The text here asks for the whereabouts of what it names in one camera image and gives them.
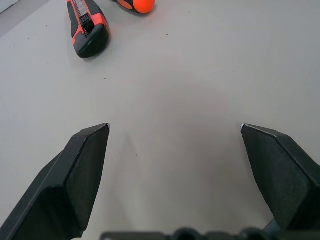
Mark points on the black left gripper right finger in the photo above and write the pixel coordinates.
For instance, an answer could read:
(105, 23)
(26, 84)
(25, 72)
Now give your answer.
(287, 180)

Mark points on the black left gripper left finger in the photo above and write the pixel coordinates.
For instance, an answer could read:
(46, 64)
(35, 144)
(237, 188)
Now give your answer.
(50, 195)

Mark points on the orange black utility knife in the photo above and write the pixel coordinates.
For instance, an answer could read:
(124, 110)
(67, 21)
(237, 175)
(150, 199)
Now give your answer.
(92, 42)

